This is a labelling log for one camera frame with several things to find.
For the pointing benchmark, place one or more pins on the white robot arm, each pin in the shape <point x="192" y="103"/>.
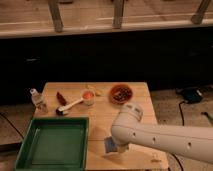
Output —
<point x="191" y="142"/>

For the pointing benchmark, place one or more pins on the blue sponge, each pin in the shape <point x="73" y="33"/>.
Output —
<point x="110" y="145"/>

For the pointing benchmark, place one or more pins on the small orange cup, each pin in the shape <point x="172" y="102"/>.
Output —
<point x="88" y="97"/>

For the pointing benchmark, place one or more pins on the wooden table leg right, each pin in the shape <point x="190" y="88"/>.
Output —
<point x="200" y="12"/>

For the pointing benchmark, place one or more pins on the black power adapter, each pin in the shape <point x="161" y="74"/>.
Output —
<point x="190" y="95"/>

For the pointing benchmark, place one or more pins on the green plastic tray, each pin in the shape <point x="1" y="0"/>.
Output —
<point x="54" y="144"/>

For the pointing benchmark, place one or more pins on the yellow food piece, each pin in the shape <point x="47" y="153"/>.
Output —
<point x="96" y="90"/>

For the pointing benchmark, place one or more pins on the wooden table leg left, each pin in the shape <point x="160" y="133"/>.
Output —
<point x="55" y="14"/>

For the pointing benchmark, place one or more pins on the orange bowl with beans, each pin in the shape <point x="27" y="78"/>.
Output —
<point x="120" y="94"/>

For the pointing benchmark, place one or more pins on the wooden table leg middle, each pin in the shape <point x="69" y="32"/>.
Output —
<point x="118" y="13"/>

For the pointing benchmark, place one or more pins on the wooden table leg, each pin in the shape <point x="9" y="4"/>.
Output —
<point x="55" y="14"/>
<point x="118" y="13"/>
<point x="200" y="12"/>

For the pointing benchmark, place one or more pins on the clear plastic bottle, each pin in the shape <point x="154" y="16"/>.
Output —
<point x="38" y="100"/>

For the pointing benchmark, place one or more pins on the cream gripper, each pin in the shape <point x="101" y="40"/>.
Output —
<point x="122" y="148"/>

